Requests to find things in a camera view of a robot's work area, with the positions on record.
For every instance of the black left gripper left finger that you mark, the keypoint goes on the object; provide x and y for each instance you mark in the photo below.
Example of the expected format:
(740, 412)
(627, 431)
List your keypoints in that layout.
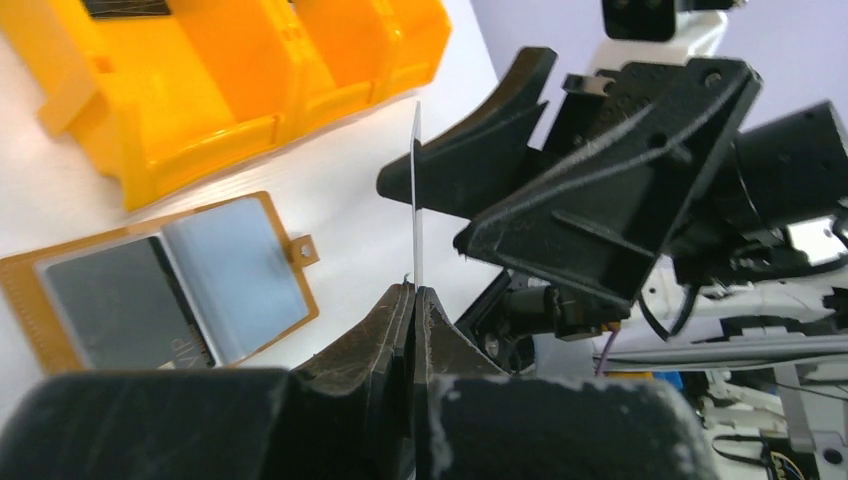
(340, 415)

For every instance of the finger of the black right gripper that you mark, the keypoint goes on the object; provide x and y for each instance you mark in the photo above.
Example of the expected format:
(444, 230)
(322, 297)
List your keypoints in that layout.
(484, 158)

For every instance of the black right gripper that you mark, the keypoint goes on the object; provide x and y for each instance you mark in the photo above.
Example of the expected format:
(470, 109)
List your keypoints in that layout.
(656, 169)

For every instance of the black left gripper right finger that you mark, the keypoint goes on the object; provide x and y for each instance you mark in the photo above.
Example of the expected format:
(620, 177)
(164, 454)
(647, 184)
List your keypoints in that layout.
(474, 421)

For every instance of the orange leather card holder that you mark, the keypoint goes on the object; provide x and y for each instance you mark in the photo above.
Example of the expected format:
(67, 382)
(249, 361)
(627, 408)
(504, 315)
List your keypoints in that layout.
(51, 341)

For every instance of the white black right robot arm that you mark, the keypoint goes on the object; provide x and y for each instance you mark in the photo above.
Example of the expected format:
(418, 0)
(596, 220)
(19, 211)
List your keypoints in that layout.
(753, 325)

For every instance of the yellow right plastic bin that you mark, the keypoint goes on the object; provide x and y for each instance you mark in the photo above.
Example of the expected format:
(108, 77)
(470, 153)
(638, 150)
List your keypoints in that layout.
(416, 34)

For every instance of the yellow plastic bin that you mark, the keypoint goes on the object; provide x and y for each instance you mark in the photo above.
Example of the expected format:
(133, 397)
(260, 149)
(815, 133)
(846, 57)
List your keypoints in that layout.
(358, 46)
(159, 103)
(416, 34)

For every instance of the yellow middle plastic bin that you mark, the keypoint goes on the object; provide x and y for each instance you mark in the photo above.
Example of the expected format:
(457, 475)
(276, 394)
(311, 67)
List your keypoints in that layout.
(358, 46)

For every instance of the yellow left plastic bin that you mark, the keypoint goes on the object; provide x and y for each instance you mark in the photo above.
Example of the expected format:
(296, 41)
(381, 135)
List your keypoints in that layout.
(159, 103)

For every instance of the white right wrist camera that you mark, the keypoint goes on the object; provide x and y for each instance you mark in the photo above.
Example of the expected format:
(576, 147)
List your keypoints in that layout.
(662, 31)

